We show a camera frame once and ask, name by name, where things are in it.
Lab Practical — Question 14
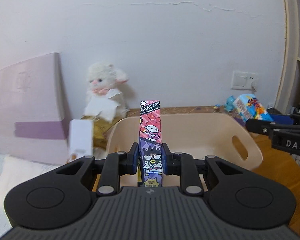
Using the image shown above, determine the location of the white plush lamb toy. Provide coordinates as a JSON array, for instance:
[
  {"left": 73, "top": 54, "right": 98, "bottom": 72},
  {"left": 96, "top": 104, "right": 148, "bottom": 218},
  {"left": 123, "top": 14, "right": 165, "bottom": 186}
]
[{"left": 83, "top": 63, "right": 128, "bottom": 122}]

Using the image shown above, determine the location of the white pillow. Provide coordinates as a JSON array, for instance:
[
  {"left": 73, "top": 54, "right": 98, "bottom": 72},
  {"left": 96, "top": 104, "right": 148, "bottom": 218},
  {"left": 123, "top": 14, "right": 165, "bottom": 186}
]
[{"left": 0, "top": 155, "right": 59, "bottom": 209}]

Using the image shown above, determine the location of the wooden door frame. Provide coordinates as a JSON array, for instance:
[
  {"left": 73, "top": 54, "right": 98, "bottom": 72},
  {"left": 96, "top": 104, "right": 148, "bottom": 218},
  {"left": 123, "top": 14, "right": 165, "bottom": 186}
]
[{"left": 275, "top": 0, "right": 300, "bottom": 113}]

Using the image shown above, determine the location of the blue cartoon tissue pack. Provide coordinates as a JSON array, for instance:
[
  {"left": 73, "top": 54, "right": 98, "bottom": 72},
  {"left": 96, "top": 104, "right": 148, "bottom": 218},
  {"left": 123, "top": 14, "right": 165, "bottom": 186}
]
[{"left": 233, "top": 94, "right": 273, "bottom": 122}]

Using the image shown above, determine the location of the gold wrapped package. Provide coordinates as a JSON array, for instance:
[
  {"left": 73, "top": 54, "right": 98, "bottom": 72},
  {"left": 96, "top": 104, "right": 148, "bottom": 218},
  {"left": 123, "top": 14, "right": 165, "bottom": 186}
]
[{"left": 81, "top": 115, "right": 122, "bottom": 150}]

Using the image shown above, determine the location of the white wall socket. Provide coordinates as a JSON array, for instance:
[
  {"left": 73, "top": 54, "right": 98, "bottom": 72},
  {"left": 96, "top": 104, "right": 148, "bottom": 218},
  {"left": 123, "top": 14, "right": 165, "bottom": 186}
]
[{"left": 231, "top": 70, "right": 258, "bottom": 91}]

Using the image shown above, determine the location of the white phone stand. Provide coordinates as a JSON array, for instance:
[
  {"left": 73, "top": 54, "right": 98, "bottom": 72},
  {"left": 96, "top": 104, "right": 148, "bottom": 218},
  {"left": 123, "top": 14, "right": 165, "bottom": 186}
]
[{"left": 67, "top": 119, "right": 93, "bottom": 163}]

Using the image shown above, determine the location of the tiny blue mushroom figurine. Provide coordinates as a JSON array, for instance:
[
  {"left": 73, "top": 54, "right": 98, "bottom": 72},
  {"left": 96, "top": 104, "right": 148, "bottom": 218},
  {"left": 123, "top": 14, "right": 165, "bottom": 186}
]
[{"left": 213, "top": 105, "right": 220, "bottom": 112}]

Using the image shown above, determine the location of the blue figurine toy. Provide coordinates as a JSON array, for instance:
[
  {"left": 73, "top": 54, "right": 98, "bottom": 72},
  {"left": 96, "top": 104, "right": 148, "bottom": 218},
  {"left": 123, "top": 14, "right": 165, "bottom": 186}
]
[{"left": 224, "top": 95, "right": 236, "bottom": 112}]

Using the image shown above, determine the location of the pink purple headboard panel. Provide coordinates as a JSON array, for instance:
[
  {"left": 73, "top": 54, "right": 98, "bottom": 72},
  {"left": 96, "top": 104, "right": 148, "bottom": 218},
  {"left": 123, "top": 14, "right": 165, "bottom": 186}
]
[{"left": 0, "top": 53, "right": 69, "bottom": 165}]

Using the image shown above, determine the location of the beige plastic storage bin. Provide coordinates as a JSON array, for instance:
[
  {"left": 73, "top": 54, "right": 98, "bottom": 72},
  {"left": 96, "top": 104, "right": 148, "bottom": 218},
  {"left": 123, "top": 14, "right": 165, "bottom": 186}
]
[{"left": 105, "top": 112, "right": 263, "bottom": 188}]

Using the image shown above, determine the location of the colourful cartoon character box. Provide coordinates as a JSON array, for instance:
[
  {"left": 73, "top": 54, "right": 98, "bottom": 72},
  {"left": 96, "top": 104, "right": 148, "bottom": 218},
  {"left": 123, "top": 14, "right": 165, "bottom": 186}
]
[{"left": 139, "top": 100, "right": 163, "bottom": 187}]

